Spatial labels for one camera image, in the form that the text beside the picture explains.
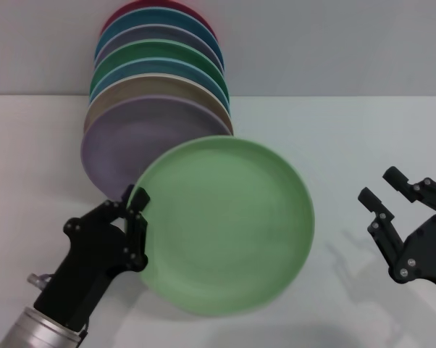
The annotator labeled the grey purple plate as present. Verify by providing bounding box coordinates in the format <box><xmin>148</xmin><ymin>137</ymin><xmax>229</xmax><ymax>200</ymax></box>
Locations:
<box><xmin>93</xmin><ymin>24</ymin><xmax>226</xmax><ymax>73</ymax></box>

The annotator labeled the dark green plate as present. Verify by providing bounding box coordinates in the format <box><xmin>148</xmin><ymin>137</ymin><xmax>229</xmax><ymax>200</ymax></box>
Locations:
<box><xmin>89</xmin><ymin>39</ymin><xmax>228</xmax><ymax>99</ymax></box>

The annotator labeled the lilac plate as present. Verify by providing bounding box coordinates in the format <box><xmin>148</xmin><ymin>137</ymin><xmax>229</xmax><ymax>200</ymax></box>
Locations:
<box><xmin>80</xmin><ymin>94</ymin><xmax>233</xmax><ymax>201</ymax></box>

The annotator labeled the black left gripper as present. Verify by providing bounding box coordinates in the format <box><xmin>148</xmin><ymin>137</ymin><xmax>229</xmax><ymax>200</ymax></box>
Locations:
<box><xmin>33</xmin><ymin>183</ymin><xmax>151</xmax><ymax>331</ymax></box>

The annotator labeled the light green plate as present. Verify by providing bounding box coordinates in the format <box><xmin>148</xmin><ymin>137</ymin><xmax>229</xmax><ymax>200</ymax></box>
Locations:
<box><xmin>129</xmin><ymin>136</ymin><xmax>316</xmax><ymax>319</ymax></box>

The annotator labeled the beige plate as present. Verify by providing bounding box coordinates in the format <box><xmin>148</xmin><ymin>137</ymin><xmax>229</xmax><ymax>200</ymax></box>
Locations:
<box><xmin>83</xmin><ymin>72</ymin><xmax>235</xmax><ymax>137</ymax></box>

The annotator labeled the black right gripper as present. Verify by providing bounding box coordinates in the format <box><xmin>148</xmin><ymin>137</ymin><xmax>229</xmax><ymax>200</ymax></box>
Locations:
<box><xmin>358</xmin><ymin>166</ymin><xmax>436</xmax><ymax>297</ymax></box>

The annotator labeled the light blue plate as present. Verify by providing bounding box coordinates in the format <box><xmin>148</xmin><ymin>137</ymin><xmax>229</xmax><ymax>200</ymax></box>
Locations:
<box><xmin>88</xmin><ymin>56</ymin><xmax>230</xmax><ymax>109</ymax></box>

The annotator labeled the left arm connector with cable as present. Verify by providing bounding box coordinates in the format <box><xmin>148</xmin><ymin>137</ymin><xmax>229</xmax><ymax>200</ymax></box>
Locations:
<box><xmin>27</xmin><ymin>273</ymin><xmax>53</xmax><ymax>290</ymax></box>

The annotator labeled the maroon red plate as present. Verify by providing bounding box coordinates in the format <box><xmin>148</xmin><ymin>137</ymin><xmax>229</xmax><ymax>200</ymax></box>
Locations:
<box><xmin>101</xmin><ymin>0</ymin><xmax>216</xmax><ymax>37</ymax></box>

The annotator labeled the teal blue plate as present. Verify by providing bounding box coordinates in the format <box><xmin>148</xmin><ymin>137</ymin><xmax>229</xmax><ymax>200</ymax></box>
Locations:
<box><xmin>93</xmin><ymin>7</ymin><xmax>225</xmax><ymax>70</ymax></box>

